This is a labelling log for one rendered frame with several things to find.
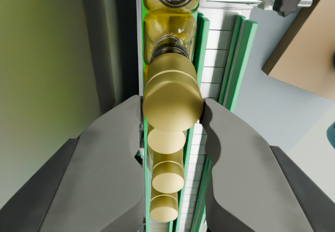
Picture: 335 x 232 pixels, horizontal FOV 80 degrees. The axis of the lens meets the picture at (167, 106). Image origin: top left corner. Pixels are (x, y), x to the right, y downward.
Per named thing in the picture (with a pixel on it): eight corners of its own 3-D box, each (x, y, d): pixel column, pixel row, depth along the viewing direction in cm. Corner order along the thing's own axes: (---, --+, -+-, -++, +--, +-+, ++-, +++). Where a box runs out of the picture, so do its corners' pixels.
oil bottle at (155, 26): (152, -3, 36) (140, 18, 18) (184, -1, 36) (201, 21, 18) (152, 30, 39) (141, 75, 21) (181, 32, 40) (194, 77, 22)
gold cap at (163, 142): (148, 96, 20) (145, 123, 16) (184, 97, 20) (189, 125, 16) (149, 125, 22) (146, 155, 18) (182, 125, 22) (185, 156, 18)
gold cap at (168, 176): (147, 156, 25) (144, 188, 21) (161, 137, 23) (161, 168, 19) (173, 166, 25) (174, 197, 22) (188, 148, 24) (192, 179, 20)
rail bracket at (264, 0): (194, -17, 35) (206, -14, 24) (289, -12, 35) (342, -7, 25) (192, 3, 36) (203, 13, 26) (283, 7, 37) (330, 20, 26)
